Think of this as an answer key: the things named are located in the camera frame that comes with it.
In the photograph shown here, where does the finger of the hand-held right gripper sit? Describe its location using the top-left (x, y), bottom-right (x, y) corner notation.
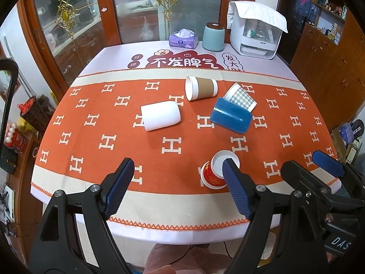
top-left (281, 160), bottom-right (365, 215)
top-left (312, 150), bottom-right (365, 204)

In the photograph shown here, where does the black cable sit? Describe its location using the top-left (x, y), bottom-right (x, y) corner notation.
top-left (222, 240), bottom-right (238, 261)

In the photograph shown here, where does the dark woven basket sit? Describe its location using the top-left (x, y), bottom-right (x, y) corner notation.
top-left (18, 94), bottom-right (57, 134)

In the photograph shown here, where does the grey checkered paper cup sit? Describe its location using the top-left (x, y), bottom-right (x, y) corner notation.
top-left (223, 82), bottom-right (257, 112)

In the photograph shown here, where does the cardboard box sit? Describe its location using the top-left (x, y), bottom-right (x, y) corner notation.
top-left (330, 119), bottom-right (365, 164)

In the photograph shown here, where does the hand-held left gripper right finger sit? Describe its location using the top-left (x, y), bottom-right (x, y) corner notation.
top-left (223, 159), bottom-right (329, 274)

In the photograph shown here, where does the wooden glass door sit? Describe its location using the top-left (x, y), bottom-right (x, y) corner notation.
top-left (107, 0), bottom-right (238, 50)
top-left (21, 0), bottom-right (116, 87)

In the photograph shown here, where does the red paper cup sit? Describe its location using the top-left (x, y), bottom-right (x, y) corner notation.
top-left (200, 150), bottom-right (240, 189)

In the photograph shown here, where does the teal canister with brown lid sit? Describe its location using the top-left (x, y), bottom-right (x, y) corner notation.
top-left (202, 22), bottom-right (226, 53)

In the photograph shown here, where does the white countertop appliance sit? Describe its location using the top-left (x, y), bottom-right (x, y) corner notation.
top-left (229, 3), bottom-right (283, 60)

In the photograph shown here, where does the wooden cabinet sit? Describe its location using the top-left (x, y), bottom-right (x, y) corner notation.
top-left (289, 4), bottom-right (365, 139)

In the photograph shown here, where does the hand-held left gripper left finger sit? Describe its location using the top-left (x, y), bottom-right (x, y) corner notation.
top-left (29, 158), bottom-right (149, 274)

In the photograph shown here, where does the blue plastic cup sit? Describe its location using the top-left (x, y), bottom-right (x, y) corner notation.
top-left (210, 97), bottom-right (253, 135)

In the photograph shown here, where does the white cloth cover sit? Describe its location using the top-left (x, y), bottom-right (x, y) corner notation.
top-left (227, 0), bottom-right (288, 34)

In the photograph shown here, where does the wooden shelf with small items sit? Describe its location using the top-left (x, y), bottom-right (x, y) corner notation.
top-left (312, 0), bottom-right (349, 47)

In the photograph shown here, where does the dark entrance door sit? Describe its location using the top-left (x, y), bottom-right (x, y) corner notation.
top-left (278, 0), bottom-right (315, 65)

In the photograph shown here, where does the orange patterned tablecloth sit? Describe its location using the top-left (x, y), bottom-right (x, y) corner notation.
top-left (30, 44), bottom-right (347, 238)

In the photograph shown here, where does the white plastic cup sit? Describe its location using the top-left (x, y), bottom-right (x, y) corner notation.
top-left (141, 100), bottom-right (182, 132)

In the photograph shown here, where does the red snack package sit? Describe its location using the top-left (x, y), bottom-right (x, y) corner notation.
top-left (3, 122), bottom-right (29, 152)

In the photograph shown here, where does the purple tissue box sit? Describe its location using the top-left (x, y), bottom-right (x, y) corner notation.
top-left (169, 29), bottom-right (199, 49)

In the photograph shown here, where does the brown sleeved paper cup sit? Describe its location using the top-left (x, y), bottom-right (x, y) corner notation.
top-left (185, 76), bottom-right (219, 101)

